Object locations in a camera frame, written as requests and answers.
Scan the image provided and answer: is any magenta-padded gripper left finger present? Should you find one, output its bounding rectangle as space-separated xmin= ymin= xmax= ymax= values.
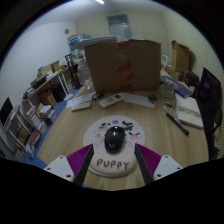
xmin=42 ymin=143 xmax=96 ymax=187

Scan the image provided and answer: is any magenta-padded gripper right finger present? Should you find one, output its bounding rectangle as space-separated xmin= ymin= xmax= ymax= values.
xmin=133 ymin=142 xmax=185 ymax=186

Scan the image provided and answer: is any black computer mouse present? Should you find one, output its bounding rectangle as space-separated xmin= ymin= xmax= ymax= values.
xmin=103 ymin=125 xmax=127 ymax=155

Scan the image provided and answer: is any white cartoon-print mouse pad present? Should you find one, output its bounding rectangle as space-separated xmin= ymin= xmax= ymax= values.
xmin=82 ymin=114 xmax=147 ymax=179

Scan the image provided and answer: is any black marker pen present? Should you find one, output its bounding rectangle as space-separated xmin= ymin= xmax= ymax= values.
xmin=165 ymin=112 xmax=191 ymax=137

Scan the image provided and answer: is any white book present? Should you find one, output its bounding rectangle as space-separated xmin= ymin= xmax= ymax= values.
xmin=174 ymin=92 xmax=205 ymax=130

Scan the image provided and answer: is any cluttered shelf unit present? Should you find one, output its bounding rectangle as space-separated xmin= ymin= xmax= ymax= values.
xmin=0 ymin=32 xmax=93 ymax=162

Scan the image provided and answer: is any small flat white device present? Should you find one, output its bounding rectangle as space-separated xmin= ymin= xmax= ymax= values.
xmin=70 ymin=101 xmax=92 ymax=113

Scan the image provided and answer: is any white paper sheet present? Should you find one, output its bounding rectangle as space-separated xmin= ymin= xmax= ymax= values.
xmin=65 ymin=91 xmax=98 ymax=109
xmin=121 ymin=91 xmax=156 ymax=109

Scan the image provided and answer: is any clear round container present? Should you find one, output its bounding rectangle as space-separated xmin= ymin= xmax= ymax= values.
xmin=157 ymin=82 xmax=176 ymax=99

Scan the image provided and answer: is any black office chair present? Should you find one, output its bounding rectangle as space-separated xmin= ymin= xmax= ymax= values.
xmin=195 ymin=66 xmax=224 ymax=162

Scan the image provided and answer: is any blue book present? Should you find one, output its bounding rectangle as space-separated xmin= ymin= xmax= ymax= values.
xmin=159 ymin=75 xmax=194 ymax=100

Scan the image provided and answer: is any dark brown chair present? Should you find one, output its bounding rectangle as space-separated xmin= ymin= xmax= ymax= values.
xmin=179 ymin=68 xmax=201 ymax=90

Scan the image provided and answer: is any large brown cardboard box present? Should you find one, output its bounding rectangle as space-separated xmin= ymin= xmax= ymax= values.
xmin=83 ymin=38 xmax=163 ymax=95

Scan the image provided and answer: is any door with glass panel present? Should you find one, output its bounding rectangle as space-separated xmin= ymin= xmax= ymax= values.
xmin=106 ymin=13 xmax=133 ymax=41

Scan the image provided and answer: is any thin white cable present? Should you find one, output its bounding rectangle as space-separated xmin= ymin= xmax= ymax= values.
xmin=162 ymin=99 xmax=180 ymax=118

